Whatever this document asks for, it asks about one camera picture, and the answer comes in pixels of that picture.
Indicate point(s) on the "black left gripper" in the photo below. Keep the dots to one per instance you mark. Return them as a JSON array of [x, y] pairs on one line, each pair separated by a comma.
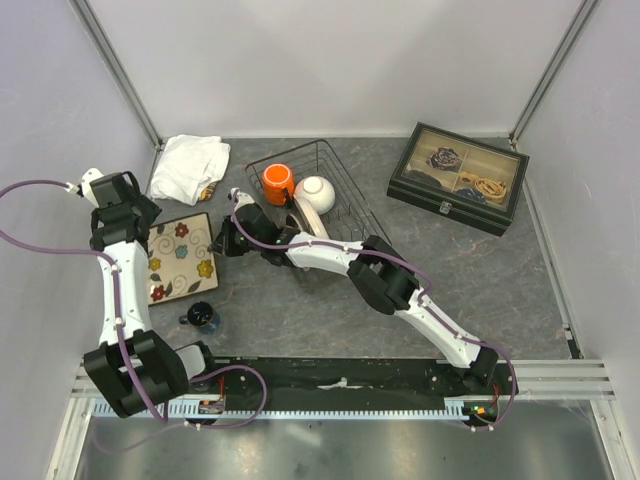
[[149, 210]]

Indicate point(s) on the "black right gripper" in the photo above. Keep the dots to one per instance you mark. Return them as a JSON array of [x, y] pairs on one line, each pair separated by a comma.
[[223, 244]]

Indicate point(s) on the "square floral plate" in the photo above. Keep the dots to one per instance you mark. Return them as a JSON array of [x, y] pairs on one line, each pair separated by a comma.
[[180, 263]]

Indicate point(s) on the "orange plastic mug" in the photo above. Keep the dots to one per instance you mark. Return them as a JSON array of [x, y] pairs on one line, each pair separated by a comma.
[[278, 183]]

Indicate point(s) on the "blue ringed round plate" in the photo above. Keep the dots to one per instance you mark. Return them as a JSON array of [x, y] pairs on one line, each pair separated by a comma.
[[311, 218]]

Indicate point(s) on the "white ceramic bowl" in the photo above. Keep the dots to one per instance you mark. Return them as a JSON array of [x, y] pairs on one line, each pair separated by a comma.
[[318, 191]]

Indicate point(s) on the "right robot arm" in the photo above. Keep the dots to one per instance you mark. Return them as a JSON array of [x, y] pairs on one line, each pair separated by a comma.
[[385, 281]]

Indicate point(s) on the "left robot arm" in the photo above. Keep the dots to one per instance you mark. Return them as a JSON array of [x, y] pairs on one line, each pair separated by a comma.
[[133, 367]]

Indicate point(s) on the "small dark blue cup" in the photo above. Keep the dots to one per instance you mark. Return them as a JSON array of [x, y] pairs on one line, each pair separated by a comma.
[[202, 316]]

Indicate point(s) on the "white crumpled cloth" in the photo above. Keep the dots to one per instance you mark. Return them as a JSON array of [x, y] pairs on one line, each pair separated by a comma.
[[187, 166]]

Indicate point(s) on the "black glass-lid jewelry box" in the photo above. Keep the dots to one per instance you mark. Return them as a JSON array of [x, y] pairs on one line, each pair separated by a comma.
[[460, 178]]

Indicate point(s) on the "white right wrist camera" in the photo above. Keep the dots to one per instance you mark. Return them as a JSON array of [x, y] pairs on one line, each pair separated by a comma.
[[240, 198]]

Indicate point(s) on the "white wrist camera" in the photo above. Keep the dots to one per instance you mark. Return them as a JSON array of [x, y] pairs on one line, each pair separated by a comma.
[[85, 189], [240, 198]]

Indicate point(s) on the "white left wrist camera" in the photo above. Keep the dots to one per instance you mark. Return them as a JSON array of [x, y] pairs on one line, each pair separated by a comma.
[[85, 189]]

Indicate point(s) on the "black wire dish rack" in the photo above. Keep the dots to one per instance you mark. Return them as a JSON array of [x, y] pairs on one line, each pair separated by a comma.
[[350, 219]]

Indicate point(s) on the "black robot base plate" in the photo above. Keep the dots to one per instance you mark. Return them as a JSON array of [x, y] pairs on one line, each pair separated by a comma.
[[395, 376]]

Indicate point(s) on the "aluminium frame rail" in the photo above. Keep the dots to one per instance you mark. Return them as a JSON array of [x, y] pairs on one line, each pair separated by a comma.
[[107, 52]]

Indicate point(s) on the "blue slotted cable duct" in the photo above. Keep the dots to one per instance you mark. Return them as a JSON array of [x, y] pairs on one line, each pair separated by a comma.
[[351, 404]]

